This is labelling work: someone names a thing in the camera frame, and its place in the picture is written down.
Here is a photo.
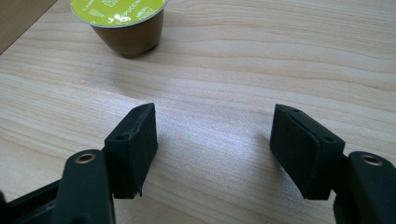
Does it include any green lid coffee capsule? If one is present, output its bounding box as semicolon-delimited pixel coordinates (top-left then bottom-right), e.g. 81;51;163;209
69;0;170;58

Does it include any wooden tea box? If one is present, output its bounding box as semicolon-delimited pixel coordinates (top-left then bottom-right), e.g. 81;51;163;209
0;0;59;56

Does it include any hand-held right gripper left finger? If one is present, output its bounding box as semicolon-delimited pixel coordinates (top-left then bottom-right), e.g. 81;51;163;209
104;102;159;201

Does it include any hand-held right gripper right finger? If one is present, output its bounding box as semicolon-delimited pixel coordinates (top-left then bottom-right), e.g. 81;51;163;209
268;104;347;201

